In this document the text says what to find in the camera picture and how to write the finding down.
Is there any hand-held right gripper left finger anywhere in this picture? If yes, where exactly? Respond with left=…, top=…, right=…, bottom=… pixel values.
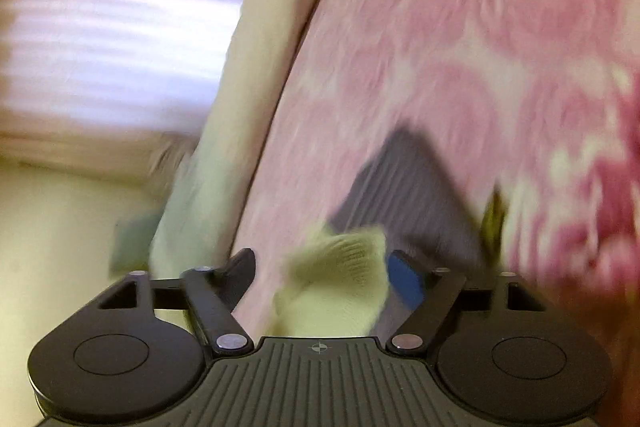
left=97, top=248, right=257, bottom=356

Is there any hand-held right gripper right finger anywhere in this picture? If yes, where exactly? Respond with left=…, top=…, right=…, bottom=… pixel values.
left=385, top=249, right=546, bottom=355

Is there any purple cardigan with cream trim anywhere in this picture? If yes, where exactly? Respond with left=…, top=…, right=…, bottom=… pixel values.
left=272, top=124, right=493, bottom=338

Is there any grey pillow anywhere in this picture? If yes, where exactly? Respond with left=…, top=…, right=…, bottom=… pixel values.
left=110, top=212, right=161, bottom=273

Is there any grey and white rolled duvet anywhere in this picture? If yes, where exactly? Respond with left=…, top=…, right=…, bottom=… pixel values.
left=150, top=0, right=358, bottom=278

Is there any pink floral blanket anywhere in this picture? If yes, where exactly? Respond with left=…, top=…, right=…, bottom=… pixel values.
left=230, top=0, right=640, bottom=408

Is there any pink curtain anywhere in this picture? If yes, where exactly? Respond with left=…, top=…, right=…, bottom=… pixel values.
left=0, top=0, right=273, bottom=178

